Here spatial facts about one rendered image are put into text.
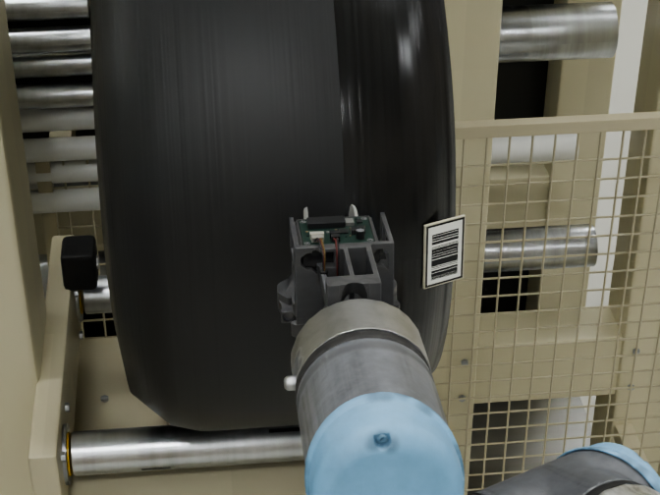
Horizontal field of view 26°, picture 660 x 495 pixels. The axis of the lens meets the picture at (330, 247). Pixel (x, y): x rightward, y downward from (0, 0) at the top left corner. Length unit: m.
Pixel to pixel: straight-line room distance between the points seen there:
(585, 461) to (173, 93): 0.43
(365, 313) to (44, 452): 0.56
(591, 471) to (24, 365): 0.70
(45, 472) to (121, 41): 0.46
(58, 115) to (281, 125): 0.68
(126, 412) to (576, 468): 0.81
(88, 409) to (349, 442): 0.90
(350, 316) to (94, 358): 0.87
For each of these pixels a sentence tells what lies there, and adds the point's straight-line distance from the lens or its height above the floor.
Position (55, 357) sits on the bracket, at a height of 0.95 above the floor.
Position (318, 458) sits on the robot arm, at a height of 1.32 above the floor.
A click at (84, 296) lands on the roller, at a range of 1.68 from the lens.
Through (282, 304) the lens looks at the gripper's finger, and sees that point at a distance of 1.07.
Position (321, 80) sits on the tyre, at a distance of 1.15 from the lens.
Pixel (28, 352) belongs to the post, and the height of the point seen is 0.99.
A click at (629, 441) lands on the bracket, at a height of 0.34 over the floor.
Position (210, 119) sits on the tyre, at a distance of 1.14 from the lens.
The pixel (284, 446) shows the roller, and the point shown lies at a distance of 1.46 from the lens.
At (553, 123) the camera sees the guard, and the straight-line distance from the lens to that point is 1.86.
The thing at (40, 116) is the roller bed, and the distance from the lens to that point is 1.79.
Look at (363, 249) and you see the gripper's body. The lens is 1.00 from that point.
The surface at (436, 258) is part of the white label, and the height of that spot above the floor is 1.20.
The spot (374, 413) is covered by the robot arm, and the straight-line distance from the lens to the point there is 0.83.
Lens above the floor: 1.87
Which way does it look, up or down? 33 degrees down
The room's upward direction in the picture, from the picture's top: straight up
